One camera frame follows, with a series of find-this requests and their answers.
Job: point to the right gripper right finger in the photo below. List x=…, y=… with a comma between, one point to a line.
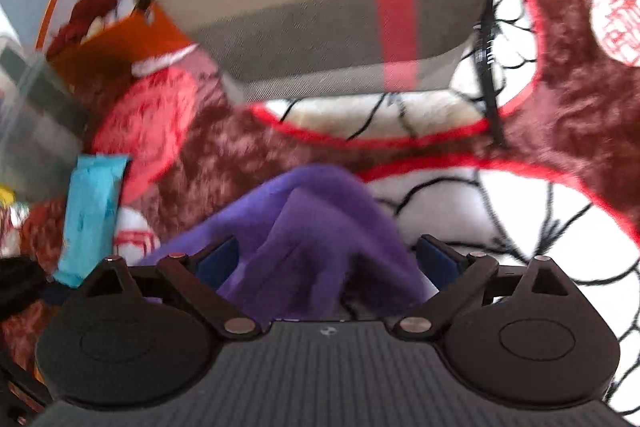
x=460, y=280

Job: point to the orange white cardboard box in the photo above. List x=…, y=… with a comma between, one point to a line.
x=136, y=36

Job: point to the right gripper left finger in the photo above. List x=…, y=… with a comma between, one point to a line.
x=194, y=282

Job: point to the red patterned plush blanket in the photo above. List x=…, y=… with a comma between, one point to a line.
x=530, y=155

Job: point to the clear plastic storage box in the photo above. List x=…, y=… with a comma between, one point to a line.
x=42, y=126

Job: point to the yellow box latch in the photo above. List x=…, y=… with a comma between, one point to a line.
x=7, y=197

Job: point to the purple cloth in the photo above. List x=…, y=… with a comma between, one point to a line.
x=305, y=239

